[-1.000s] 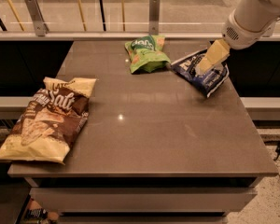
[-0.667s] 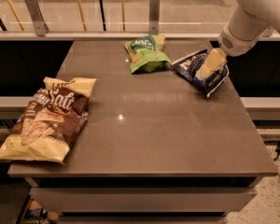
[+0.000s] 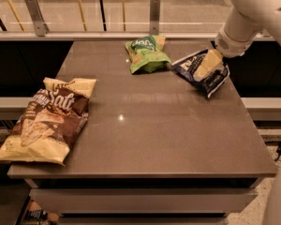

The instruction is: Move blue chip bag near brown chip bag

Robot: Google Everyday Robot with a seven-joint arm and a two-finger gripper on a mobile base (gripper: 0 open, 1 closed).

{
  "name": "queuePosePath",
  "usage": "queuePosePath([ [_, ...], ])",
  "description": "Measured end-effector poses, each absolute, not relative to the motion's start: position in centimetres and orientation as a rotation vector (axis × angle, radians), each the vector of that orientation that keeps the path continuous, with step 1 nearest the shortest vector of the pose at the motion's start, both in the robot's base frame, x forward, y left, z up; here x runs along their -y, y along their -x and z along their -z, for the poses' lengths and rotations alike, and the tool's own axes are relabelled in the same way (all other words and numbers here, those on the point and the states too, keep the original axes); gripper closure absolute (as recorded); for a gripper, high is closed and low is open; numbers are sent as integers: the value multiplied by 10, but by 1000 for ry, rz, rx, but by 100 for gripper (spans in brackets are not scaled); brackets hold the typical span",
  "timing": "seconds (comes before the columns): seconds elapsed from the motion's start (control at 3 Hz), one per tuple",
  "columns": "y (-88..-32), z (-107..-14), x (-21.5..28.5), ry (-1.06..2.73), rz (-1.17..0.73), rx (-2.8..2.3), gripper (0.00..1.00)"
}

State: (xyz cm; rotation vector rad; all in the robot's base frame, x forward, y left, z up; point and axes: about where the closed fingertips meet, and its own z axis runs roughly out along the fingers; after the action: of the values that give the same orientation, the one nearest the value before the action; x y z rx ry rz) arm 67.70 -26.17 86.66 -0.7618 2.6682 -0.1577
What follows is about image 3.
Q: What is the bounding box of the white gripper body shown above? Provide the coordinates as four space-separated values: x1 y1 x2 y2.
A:
215 24 255 58

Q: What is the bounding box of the yellow taped gripper finger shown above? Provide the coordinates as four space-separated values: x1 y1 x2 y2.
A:
193 50 223 81

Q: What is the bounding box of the blue chip bag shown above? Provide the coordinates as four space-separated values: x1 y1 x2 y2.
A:
171 49 229 98

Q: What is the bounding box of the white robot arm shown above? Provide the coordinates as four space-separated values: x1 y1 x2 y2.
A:
215 0 281 58

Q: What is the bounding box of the green chip bag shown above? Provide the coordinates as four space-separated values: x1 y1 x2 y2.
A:
126 35 170 74

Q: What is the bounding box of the brown chip bag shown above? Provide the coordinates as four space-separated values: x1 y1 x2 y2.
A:
0 78 96 164

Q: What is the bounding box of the grey counter drawer cabinet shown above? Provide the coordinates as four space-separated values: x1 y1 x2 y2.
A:
30 187 258 225

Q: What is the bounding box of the metal railing post middle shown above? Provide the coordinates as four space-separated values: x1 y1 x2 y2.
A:
149 0 161 35

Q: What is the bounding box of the metal railing post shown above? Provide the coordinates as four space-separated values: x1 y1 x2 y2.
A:
149 0 161 35
24 0 49 37

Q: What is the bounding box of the metal railing post left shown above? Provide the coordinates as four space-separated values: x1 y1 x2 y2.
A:
24 0 49 37

